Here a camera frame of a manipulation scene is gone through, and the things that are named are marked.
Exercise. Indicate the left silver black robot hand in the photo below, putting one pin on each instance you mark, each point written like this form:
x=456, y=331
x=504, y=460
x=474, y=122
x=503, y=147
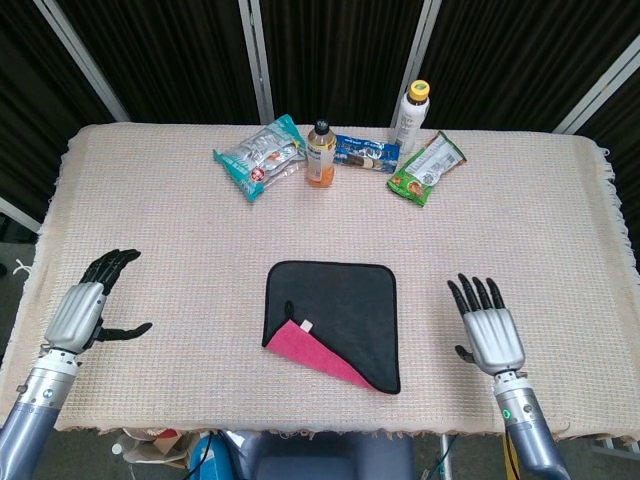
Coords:
x=77, y=315

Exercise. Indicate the black and pink cloth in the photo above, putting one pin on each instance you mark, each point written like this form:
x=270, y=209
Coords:
x=340, y=310

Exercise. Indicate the blue cookie package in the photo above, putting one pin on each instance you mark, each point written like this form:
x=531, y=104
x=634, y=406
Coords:
x=365, y=152

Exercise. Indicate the brown cardboard box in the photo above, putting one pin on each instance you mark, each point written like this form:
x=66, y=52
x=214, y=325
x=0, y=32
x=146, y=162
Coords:
x=165, y=445

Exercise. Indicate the beige woven tablecloth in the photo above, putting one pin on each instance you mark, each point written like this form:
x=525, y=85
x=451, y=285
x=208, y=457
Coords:
x=200, y=240

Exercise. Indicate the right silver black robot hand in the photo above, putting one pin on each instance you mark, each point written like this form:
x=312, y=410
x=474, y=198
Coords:
x=492, y=335

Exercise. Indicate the white metal table leg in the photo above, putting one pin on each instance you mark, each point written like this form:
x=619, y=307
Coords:
x=445, y=460

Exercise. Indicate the white partition post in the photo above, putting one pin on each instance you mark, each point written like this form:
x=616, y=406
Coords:
x=600, y=85
x=20, y=215
x=255, y=60
x=80, y=55
x=422, y=40

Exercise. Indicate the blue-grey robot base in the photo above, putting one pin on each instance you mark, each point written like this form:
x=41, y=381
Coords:
x=325, y=457

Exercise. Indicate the orange juice bottle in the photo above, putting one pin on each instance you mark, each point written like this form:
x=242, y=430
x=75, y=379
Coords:
x=320, y=155

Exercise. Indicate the blue plastic container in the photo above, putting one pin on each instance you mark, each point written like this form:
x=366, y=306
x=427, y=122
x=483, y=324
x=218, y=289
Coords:
x=212, y=460

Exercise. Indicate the teal and silver snack bag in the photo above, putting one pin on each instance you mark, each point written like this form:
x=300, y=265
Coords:
x=260, y=155

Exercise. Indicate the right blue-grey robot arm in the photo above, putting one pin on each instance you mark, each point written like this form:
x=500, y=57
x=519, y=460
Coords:
x=525, y=425

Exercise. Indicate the white bottle yellow cap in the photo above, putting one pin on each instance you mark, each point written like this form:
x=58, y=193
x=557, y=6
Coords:
x=412, y=120

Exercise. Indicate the green snack bag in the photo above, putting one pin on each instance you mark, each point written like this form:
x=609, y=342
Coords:
x=430, y=165

